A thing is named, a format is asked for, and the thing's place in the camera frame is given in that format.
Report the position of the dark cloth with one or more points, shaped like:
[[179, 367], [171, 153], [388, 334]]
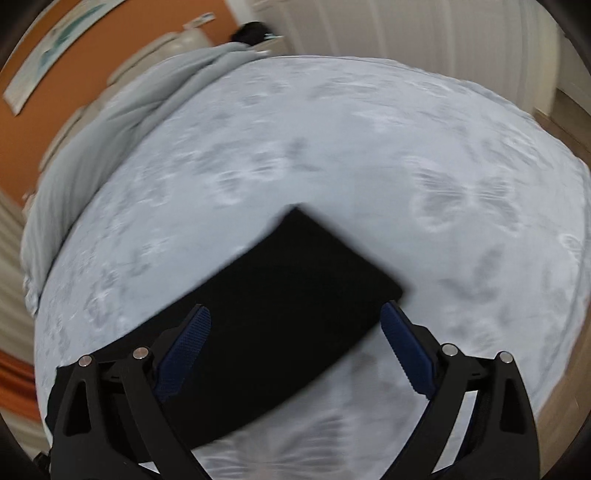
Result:
[[248, 33]]

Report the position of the beige curtain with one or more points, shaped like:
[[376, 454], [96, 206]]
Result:
[[11, 277]]

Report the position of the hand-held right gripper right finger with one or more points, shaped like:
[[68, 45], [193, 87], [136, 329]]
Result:
[[411, 350]]

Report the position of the framed wall picture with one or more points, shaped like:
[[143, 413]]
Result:
[[46, 60]]

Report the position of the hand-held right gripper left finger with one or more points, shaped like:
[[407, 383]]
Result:
[[182, 350]]

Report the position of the grey duvet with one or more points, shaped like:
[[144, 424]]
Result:
[[115, 129]]

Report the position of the white wall switch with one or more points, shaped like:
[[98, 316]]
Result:
[[199, 19]]

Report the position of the bed with butterfly sheet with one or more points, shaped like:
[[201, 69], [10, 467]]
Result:
[[346, 152]]

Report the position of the black pants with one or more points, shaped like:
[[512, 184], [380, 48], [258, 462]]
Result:
[[286, 295]]

